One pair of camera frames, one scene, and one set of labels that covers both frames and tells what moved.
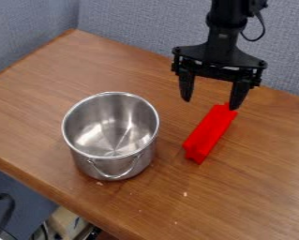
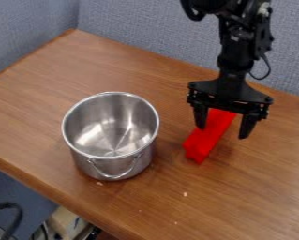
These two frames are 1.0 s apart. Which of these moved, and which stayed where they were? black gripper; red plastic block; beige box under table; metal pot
Moved: black gripper
Stayed: red plastic block; metal pot; beige box under table
